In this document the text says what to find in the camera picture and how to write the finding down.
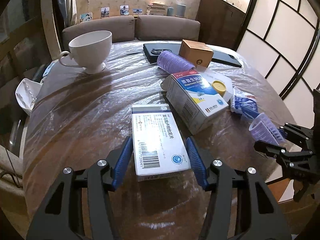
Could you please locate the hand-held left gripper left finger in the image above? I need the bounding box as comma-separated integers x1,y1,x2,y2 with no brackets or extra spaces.
26,136,134,240

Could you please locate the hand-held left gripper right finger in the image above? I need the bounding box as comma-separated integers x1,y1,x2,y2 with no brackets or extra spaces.
185,137,293,240

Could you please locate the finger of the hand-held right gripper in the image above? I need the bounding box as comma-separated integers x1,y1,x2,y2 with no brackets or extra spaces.
278,123,313,143
254,140,314,174

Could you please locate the small purple hair roller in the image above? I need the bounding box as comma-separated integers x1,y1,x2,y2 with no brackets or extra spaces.
248,112,287,147

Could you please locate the blue white medicine box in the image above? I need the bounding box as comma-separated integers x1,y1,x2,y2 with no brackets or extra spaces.
160,71,230,135

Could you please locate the large purple hair roller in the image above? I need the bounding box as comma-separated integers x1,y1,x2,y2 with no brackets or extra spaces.
157,50,197,73

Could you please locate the brown cardboard box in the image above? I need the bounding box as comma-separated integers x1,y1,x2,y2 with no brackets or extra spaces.
178,39,214,68

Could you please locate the blue white crumpled packet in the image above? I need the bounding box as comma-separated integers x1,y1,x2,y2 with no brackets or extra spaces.
230,86,259,120

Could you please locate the yellow plastic cap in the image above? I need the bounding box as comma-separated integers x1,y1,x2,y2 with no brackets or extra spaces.
211,80,226,97

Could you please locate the white panelled sliding door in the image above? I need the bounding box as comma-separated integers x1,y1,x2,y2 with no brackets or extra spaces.
235,0,320,120

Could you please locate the white ribbed object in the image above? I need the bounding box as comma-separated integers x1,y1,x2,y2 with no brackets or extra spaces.
15,78,41,117

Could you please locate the white ceramic cup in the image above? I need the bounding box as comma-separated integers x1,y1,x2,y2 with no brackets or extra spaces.
59,30,113,75

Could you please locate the light blue object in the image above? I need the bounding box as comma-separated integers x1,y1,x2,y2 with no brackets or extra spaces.
43,63,55,78

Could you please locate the dark wooden cabinet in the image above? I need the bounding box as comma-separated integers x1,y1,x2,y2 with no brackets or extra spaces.
196,0,247,52

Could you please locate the brown sofa cushion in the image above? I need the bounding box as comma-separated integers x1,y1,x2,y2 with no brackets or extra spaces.
136,14,201,42
62,15,135,45

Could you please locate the stack of books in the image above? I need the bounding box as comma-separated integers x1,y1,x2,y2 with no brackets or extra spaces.
146,3,168,16

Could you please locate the beige curtain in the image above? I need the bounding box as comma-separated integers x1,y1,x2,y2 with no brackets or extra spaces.
51,0,77,28

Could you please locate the large window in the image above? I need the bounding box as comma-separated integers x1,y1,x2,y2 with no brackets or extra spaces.
0,0,58,155

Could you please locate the black cable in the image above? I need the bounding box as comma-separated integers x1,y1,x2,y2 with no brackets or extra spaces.
4,149,23,188

